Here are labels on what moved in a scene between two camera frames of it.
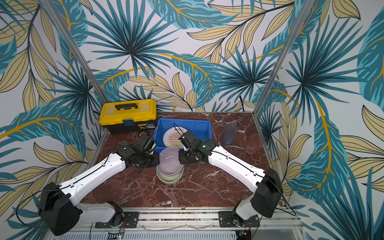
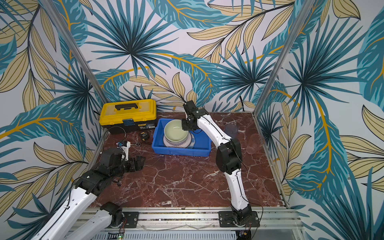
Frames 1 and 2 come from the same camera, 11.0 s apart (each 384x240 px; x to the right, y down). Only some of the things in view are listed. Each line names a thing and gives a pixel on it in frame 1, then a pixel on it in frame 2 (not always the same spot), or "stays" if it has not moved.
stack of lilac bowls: [169, 163] → [184, 143]
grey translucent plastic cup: [230, 131] stays
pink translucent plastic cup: [256, 141] stays
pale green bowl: [170, 179] → [173, 131]
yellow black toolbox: [128, 116] stays
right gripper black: [186, 157] → [190, 120]
